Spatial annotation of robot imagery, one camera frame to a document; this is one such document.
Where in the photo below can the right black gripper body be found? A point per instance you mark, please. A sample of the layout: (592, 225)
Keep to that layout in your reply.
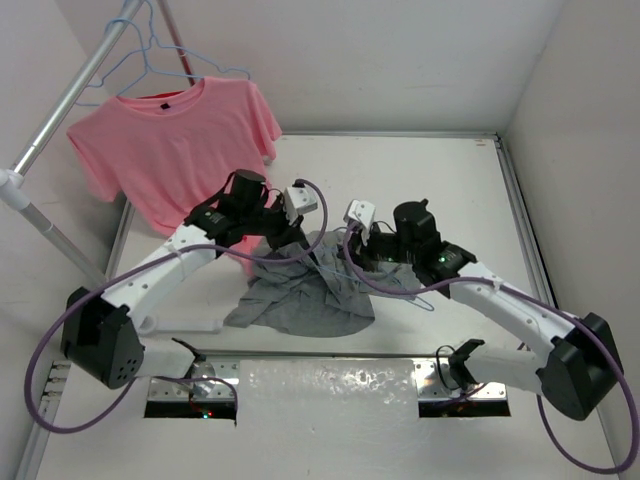
(383, 246)

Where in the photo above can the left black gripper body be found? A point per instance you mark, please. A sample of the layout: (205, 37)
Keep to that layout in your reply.
(269, 222)

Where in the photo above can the blue wire hanger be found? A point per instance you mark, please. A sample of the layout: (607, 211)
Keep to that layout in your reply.
(389, 282)
(149, 50)

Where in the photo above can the grey t shirt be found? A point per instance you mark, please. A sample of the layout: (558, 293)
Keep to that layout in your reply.
(317, 297)

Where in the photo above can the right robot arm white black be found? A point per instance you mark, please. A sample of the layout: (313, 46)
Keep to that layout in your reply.
(571, 362)

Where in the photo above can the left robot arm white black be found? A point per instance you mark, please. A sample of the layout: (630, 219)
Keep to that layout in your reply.
(108, 334)

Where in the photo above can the pink t shirt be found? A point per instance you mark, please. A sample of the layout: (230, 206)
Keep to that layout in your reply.
(166, 155)

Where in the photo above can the silver clothes rack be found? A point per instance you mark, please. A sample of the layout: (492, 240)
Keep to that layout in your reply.
(40, 53)

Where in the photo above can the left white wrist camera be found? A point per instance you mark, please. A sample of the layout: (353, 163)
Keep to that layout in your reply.
(300, 200)

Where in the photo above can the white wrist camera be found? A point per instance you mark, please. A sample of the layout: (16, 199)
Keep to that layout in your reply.
(300, 200)
(360, 215)

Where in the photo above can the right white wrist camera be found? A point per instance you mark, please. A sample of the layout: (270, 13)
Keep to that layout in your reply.
(360, 215)

